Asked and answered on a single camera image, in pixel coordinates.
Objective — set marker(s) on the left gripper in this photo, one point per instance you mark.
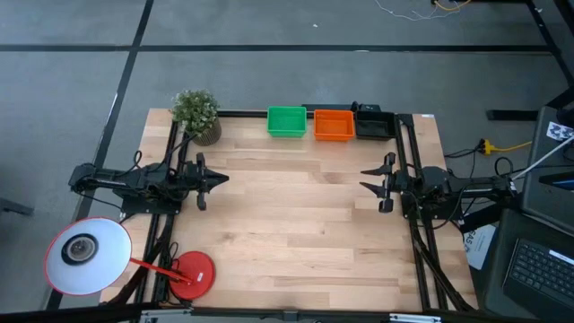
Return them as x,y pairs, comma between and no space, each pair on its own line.
202,197

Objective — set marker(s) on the black plastic basket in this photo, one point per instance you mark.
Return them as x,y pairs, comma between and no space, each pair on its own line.
376,128

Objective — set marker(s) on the white paper sheet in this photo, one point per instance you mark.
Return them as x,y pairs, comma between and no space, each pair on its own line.
479,247

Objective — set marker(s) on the orange plastic basket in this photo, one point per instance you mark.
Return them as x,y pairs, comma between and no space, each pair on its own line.
334,125

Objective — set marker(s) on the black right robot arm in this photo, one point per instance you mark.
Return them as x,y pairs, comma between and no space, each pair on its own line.
448,185

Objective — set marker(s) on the black aluminium table frame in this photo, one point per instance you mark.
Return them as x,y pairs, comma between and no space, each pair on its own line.
242,114

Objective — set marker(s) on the potted plant in ribbed pot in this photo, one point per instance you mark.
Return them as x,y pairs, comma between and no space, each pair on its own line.
195,110

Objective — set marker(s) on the red desk lamp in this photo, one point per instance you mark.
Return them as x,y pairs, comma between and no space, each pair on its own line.
193,273

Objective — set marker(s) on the black laptop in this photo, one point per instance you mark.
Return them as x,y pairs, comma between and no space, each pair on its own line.
538,273

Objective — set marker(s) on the laptop computer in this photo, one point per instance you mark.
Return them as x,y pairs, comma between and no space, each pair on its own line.
498,278

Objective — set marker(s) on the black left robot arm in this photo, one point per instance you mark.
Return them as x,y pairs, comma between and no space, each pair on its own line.
134,181

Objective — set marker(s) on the dark grey side desk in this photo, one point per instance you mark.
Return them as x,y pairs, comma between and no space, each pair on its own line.
547,193

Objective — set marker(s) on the silver aluminium rail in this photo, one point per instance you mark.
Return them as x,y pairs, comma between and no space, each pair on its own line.
414,318
166,316

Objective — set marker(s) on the white rod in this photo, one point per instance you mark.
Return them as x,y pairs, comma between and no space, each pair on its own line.
542,157

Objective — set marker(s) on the black floor bracket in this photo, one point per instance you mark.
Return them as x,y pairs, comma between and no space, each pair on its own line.
511,115

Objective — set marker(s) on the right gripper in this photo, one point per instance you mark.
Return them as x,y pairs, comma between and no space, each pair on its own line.
389,188

